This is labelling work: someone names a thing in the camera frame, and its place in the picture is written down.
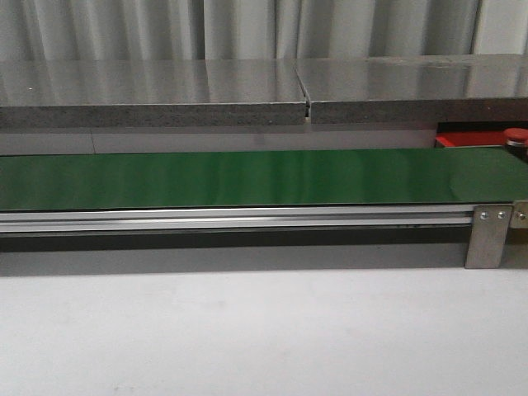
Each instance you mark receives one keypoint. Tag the aluminium conveyor side rail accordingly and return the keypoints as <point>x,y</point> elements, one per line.
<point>234,218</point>

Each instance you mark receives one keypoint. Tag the left grey stone slab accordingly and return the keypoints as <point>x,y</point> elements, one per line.
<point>150,93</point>

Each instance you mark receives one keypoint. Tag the grey stone slab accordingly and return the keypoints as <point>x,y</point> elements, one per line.
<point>150,93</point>
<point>431,88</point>

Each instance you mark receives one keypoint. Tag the green conveyor belt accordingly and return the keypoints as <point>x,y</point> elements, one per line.
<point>119,181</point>

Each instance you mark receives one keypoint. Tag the right grey stone slab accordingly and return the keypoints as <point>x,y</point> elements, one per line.
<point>431,88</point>

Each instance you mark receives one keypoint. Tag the metal conveyor support bracket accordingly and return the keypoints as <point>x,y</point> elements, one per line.
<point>488,236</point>

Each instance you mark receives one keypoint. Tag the grey pleated curtain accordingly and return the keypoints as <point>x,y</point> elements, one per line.
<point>100,30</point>

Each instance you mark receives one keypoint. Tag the red plastic tray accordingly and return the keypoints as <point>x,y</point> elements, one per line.
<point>470,139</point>

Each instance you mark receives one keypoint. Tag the conveyor end plate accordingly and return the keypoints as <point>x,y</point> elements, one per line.
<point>519,223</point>

